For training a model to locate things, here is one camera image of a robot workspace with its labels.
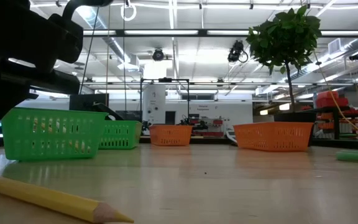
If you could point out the green plastic slotted bin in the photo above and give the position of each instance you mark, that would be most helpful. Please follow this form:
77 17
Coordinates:
126 122
15 137

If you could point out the orange plastic slotted bin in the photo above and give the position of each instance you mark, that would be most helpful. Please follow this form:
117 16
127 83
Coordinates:
272 126
169 127

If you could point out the black shelf with red bins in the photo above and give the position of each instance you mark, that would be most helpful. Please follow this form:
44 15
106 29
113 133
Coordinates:
331 101

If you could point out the black monitor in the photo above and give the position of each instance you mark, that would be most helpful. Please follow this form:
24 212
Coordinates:
89 101

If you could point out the black tape dispenser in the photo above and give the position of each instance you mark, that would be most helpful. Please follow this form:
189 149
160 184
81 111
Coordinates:
102 110

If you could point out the white cabinet machine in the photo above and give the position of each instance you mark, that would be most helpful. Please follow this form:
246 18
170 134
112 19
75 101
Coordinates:
154 105

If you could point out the workbench with red boxes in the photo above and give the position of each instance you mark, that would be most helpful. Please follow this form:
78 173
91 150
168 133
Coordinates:
210 127

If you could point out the potted plant black pot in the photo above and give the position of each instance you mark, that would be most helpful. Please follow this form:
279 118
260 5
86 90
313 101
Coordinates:
284 37

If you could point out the white ceiling vent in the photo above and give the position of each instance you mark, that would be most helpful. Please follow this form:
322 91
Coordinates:
334 46

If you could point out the black ceiling projector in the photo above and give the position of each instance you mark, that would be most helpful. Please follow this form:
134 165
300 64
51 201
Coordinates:
356 56

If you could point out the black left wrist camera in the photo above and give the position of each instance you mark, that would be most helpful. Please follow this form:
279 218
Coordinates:
65 37

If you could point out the round black ceiling camera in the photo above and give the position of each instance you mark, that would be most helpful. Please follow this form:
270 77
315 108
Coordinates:
158 55

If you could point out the black rack frame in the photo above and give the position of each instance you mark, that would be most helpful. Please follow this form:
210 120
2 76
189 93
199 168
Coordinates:
163 79

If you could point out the white wall board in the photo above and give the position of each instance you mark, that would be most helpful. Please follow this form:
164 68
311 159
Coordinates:
235 112

